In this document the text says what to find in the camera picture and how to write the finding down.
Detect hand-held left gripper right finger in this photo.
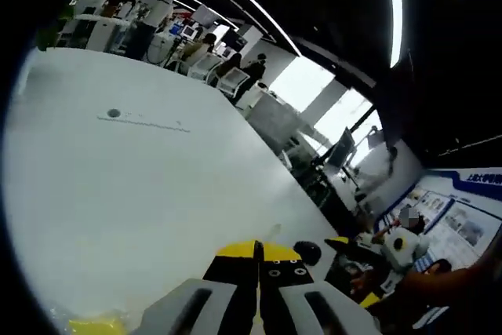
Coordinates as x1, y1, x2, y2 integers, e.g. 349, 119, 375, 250
256, 241, 381, 335

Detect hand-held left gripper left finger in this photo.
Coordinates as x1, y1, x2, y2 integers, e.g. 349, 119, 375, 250
139, 239, 260, 335

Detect yellow rectangular silicone block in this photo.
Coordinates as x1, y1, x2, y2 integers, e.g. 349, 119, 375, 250
68, 311, 126, 335

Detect black computer mouse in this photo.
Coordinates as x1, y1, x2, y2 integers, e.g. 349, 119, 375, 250
293, 240, 322, 267

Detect computer monitor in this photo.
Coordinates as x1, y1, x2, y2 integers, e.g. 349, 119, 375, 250
326, 126, 356, 169

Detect grey cabinet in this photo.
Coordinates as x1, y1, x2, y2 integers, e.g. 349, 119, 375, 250
246, 93, 304, 155

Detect white office chair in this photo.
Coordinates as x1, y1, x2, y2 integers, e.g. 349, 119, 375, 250
187, 54, 220, 79
217, 67, 250, 97

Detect ceiling light strip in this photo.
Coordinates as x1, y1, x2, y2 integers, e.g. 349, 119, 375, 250
187, 0, 303, 57
382, 0, 405, 69

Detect blue and white wall poster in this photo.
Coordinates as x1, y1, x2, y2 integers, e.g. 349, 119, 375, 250
372, 169, 502, 266

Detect table cable cover panel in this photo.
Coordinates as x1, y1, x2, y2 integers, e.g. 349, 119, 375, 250
96, 107, 191, 134

